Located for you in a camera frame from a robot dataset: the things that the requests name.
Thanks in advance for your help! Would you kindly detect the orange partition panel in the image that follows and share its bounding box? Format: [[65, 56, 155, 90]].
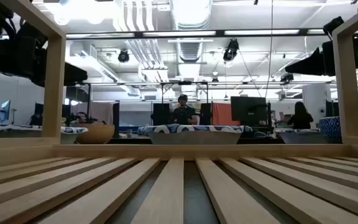
[[212, 103, 241, 126]]

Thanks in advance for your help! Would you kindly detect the computer monitor on arm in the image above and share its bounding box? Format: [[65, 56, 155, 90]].
[[0, 100, 11, 124]]

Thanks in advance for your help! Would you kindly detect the person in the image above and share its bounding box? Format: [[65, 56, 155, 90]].
[[170, 94, 200, 126], [287, 101, 314, 130]]

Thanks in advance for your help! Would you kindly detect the gold speckled bowl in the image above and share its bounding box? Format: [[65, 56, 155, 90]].
[[75, 123, 116, 145]]

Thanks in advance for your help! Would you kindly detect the navy white patterned bowl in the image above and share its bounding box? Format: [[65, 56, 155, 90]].
[[318, 114, 358, 144]]

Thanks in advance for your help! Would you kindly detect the black background frame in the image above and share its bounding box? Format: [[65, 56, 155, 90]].
[[85, 80, 211, 138]]

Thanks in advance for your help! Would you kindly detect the black partition panel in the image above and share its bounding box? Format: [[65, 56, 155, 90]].
[[200, 103, 213, 126], [152, 103, 171, 126]]

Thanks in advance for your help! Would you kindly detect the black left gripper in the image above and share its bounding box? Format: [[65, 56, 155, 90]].
[[14, 21, 88, 87]]

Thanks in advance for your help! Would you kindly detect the black computer monitor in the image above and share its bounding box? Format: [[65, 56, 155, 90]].
[[230, 96, 267, 127]]

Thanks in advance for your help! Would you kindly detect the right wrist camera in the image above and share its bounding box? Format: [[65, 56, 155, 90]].
[[323, 16, 344, 36]]

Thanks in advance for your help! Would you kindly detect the black hanging camera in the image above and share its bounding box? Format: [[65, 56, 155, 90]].
[[117, 49, 130, 64], [280, 72, 295, 84], [223, 38, 240, 62]]

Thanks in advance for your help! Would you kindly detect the white hanging cloth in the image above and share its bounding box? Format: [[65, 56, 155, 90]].
[[88, 101, 114, 125]]

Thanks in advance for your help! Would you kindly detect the hanging black cable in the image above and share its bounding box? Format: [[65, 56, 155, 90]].
[[264, 0, 275, 99]]

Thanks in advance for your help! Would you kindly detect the wooden slatted shelf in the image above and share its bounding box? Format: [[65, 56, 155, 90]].
[[0, 0, 358, 224]]

